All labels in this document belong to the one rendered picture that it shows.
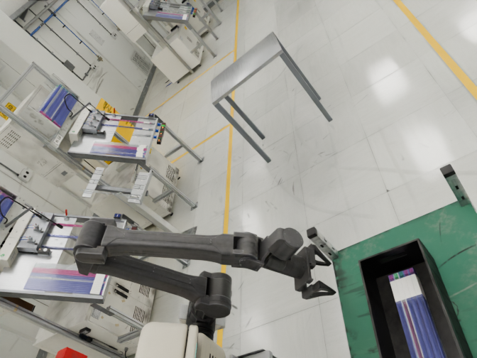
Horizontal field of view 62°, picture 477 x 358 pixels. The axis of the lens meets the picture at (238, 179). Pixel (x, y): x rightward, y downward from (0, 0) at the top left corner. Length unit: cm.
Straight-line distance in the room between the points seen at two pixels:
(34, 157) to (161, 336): 325
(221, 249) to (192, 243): 7
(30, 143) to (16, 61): 214
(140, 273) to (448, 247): 83
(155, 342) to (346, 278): 61
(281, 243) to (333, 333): 152
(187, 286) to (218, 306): 10
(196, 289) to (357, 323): 46
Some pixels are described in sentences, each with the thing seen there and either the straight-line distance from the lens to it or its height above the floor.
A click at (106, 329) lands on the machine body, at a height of 43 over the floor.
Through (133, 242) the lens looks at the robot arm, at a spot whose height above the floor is 155.
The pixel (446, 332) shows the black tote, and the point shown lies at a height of 96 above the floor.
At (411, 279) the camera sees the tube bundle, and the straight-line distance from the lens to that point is 117.
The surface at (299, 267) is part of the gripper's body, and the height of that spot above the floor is 124.
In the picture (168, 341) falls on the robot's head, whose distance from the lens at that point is 105.
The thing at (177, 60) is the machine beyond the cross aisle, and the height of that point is 33.
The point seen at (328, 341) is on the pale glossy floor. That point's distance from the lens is 242.
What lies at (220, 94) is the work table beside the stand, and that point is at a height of 80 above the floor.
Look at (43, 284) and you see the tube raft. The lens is 299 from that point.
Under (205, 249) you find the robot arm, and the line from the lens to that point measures 96.
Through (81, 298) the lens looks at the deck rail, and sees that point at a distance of 288.
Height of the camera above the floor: 197
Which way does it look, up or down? 31 degrees down
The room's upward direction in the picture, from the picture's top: 46 degrees counter-clockwise
